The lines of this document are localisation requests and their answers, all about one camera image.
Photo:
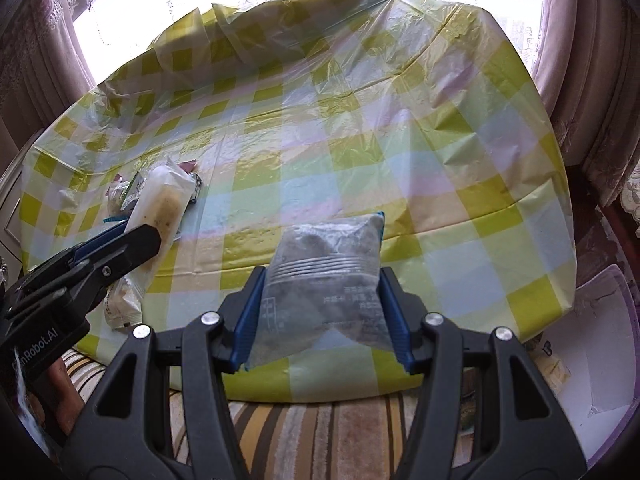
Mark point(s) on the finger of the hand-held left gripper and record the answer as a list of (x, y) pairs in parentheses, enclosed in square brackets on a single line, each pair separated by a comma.
[(135, 250), (102, 239)]

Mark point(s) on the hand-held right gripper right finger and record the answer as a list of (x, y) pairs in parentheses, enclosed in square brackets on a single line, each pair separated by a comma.
[(395, 320)]

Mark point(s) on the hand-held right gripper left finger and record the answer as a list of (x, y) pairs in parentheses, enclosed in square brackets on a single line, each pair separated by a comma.
[(247, 320)]

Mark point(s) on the clear cake packet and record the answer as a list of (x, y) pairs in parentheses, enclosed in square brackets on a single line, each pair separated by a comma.
[(155, 200)]

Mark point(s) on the silver blue snack packet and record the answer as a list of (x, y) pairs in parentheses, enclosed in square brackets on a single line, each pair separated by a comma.
[(320, 280)]

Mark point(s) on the person's left hand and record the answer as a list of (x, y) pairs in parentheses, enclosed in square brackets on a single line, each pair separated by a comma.
[(57, 395)]

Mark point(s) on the small clear snack packet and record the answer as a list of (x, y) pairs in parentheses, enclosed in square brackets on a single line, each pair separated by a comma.
[(119, 195)]

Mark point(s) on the white dresser with drawers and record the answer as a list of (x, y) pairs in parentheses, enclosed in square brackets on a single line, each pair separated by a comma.
[(10, 220)]

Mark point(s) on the striped sofa cushion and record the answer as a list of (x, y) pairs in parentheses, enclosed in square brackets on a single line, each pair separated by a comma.
[(310, 435)]

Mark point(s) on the yellow checkered plastic tablecloth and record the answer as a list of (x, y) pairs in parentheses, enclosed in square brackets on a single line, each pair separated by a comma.
[(350, 160)]

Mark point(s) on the pink curtain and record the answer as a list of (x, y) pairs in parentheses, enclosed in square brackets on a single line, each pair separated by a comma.
[(35, 70), (590, 60)]

